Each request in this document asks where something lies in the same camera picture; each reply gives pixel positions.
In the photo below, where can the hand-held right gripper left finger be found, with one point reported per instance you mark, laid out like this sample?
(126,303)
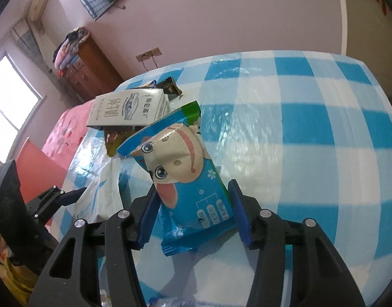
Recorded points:
(148,222)

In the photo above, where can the gold snack wrapper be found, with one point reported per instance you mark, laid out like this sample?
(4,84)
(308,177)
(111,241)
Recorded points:
(112,140)

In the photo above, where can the pile of folded blankets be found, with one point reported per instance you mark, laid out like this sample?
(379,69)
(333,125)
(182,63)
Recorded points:
(69,51)

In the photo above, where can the blue white checked tablecloth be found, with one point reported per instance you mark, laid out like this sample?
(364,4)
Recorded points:
(311,134)

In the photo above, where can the pink floral bedsheet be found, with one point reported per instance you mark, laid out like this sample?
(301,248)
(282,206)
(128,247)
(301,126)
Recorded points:
(68,128)

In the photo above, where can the blue cow print snack bag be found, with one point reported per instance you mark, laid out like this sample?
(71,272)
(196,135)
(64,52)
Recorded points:
(189,172)

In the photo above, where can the dark brown wrapper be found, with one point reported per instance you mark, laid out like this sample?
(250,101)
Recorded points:
(170,86)

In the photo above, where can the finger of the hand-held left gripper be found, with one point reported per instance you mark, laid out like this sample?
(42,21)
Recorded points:
(71,195)

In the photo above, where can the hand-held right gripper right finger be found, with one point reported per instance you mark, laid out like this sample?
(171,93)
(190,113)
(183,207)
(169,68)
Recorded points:
(244,217)

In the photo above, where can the white plastic bag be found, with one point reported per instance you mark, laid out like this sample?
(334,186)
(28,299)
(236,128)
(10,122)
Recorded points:
(100,192)

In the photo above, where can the grey curtain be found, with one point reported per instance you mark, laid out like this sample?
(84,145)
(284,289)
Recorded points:
(29,43)

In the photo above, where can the window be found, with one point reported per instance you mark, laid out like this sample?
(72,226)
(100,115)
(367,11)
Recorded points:
(10,102)

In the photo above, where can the wall socket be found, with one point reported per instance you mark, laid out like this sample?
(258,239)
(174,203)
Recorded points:
(148,54)

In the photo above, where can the wall air conditioner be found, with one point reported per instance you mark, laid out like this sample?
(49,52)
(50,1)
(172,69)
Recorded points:
(39,4)

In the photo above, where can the white door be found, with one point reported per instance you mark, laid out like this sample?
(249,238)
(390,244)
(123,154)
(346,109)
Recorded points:
(362,22)

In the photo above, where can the brown wooden dresser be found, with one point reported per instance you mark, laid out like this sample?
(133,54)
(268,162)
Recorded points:
(93,73)

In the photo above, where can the white milk carton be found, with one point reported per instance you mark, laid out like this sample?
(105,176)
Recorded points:
(125,108)

